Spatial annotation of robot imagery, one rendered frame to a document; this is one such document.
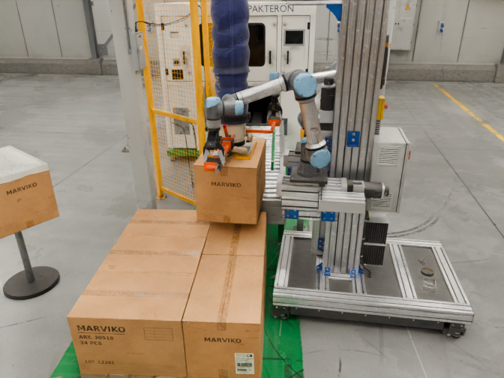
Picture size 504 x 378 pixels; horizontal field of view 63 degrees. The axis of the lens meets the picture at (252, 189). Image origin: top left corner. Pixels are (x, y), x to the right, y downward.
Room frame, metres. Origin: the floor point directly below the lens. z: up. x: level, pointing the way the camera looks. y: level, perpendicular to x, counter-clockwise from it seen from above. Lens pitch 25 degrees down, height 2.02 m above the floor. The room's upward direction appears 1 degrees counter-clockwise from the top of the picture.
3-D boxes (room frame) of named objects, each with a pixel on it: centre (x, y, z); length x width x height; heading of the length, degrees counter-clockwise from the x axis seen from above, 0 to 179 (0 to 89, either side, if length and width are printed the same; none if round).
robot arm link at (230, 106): (2.15, 0.10, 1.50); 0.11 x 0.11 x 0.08; 10
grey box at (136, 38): (3.67, 0.95, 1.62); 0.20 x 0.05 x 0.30; 176
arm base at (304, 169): (2.35, -0.35, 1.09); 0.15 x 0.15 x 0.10
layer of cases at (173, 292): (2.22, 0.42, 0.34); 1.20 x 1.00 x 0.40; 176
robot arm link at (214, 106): (2.11, 0.19, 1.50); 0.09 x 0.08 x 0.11; 100
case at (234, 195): (2.68, 0.13, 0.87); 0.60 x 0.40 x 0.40; 172
